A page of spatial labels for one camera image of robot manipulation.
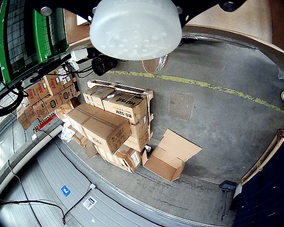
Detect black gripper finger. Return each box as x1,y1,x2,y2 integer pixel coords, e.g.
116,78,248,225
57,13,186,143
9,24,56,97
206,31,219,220
174,0,249,27
21,0,102,24

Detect white shoe spray bottle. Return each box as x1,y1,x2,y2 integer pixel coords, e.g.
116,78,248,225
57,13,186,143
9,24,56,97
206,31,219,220
89,0,183,61

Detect flat white box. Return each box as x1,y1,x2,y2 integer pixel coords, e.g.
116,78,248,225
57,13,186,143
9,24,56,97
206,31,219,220
76,14,89,26

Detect divided cardboard box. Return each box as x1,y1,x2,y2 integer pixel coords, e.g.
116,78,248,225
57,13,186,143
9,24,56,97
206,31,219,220
63,0,284,80

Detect white device box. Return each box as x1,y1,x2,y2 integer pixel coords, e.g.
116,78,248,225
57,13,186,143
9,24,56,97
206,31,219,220
70,51,88,62

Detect Alley printed cardboard box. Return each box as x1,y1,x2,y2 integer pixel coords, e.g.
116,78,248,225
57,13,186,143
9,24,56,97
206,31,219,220
34,80,50,99
26,86,41,105
44,75,64,95

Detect cardboard box with dark logo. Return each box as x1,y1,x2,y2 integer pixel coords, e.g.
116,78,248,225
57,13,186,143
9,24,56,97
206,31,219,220
42,94,63,113
59,85,78,102

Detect cardboard box with white label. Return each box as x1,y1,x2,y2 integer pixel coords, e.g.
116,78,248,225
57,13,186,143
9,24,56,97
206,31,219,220
82,85,116,111

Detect cardboard box printed BS-52M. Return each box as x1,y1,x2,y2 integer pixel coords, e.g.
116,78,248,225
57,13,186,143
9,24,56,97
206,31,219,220
102,91,149,125

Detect long cardboard box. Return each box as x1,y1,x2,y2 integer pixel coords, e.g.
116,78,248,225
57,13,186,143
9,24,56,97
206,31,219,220
66,103,132,154

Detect cardboard box under printed box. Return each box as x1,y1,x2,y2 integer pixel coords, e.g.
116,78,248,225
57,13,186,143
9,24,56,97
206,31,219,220
123,118,151,152

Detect torn cardboard box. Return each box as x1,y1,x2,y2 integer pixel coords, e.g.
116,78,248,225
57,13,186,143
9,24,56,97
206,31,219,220
94,144,142,175

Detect open flattened cardboard box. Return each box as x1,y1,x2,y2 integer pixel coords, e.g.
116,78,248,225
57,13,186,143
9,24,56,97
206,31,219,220
142,128,203,183

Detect green metal shelf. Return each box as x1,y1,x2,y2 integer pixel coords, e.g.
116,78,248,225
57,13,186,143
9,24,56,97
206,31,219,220
0,0,71,87

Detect black round device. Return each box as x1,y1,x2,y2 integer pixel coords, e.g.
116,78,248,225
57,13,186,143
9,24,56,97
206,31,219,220
91,54,119,77

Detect wooden floor pallet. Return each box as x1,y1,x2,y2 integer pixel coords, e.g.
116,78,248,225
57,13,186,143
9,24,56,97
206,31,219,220
87,79,154,152

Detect red hazard strip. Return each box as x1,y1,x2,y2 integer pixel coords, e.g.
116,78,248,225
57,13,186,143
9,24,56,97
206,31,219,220
32,112,57,132

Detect white plastic wrap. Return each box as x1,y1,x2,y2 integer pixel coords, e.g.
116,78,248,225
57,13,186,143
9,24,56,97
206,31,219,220
60,122,76,143

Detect leaning wooden pallet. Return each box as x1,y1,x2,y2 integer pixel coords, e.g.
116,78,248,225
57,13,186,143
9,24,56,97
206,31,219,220
240,129,284,186

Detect black floor stand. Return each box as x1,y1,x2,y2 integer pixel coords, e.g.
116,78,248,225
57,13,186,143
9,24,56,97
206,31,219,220
219,180,237,222

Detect blue sign sticker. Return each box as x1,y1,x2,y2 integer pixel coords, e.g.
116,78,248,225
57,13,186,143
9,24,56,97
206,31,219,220
60,184,71,198

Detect dark blue crates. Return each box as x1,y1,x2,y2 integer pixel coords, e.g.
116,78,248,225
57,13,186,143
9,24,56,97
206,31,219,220
231,139,284,227

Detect white label sticker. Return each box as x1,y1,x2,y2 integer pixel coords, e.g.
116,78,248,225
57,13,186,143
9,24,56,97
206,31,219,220
82,195,98,210

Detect thick black cable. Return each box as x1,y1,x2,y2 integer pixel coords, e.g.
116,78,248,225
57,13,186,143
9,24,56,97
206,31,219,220
0,59,26,120

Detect thin black floor cable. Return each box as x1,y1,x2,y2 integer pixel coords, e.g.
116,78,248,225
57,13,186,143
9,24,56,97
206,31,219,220
0,184,97,225

